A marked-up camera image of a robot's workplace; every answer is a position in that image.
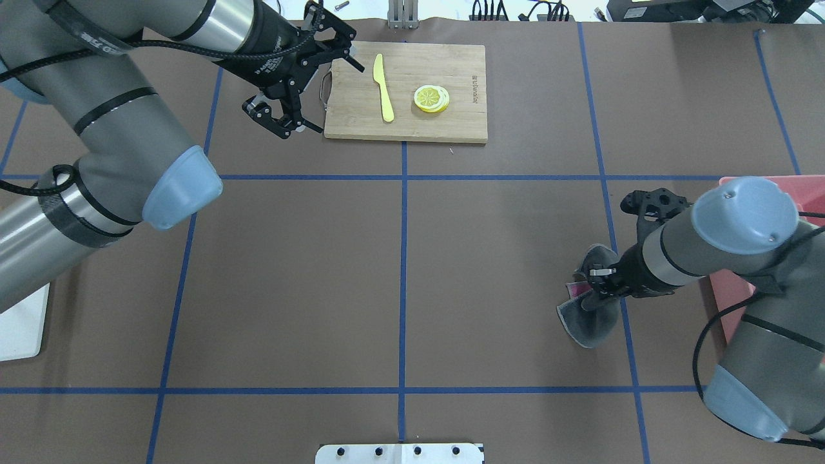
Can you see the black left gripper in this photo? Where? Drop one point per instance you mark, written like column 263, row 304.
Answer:
column 272, row 46

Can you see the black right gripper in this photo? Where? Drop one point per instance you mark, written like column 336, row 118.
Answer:
column 632, row 275

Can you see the grey wiping cloth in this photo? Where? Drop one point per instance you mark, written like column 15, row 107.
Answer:
column 589, row 317

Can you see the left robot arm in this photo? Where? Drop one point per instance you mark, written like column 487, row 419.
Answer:
column 142, row 165

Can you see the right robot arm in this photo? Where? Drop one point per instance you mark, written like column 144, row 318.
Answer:
column 758, row 364

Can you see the yellow plastic knife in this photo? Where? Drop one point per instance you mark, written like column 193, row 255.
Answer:
column 387, row 110

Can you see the bamboo cutting board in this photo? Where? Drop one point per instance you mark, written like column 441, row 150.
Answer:
column 353, row 107

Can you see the yellow lemon slice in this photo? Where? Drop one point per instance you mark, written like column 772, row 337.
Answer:
column 431, row 98

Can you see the white rack tray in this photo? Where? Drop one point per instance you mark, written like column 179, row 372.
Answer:
column 22, row 326

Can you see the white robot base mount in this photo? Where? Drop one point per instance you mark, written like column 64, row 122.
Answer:
column 401, row 453

